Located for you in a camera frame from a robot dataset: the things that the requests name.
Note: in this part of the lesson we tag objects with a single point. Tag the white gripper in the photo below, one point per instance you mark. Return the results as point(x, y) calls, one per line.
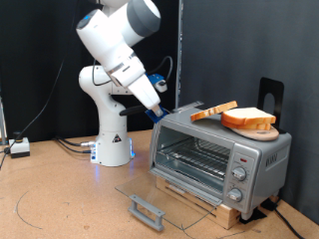
point(146, 91)

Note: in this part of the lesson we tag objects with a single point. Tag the white bread slice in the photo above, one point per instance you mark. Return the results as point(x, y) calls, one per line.
point(214, 110)
point(247, 114)
point(249, 127)

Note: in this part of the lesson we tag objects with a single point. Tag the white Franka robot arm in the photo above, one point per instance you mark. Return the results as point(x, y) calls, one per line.
point(109, 132)

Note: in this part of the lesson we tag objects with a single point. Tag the silver oven knob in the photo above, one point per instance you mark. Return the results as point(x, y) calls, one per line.
point(239, 173)
point(234, 194)

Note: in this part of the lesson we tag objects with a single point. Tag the silver toaster oven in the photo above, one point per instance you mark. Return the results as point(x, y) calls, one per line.
point(275, 159)

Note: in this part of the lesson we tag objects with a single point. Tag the vertical metal pole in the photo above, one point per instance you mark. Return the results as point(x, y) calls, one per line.
point(179, 33)

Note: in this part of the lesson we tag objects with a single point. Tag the dark gray backdrop curtain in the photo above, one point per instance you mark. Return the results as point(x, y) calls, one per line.
point(232, 40)

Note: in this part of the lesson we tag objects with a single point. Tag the round wooden cutting board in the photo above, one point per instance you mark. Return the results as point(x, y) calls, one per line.
point(259, 134)

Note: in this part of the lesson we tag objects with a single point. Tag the black metal bookend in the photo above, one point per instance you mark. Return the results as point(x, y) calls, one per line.
point(262, 89)

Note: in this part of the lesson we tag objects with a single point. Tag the slotted wooden base block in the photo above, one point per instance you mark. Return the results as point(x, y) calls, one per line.
point(229, 215)

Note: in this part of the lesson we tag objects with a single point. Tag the black foot pad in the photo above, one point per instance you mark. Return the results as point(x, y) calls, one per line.
point(254, 215)
point(269, 204)

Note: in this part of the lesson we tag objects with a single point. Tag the black backdrop curtain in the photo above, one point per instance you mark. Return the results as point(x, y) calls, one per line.
point(20, 40)

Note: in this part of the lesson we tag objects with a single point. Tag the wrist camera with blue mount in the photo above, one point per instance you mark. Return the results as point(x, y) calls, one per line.
point(154, 79)

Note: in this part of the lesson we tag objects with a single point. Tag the gray metal frame leg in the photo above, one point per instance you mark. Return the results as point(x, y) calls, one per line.
point(2, 126)

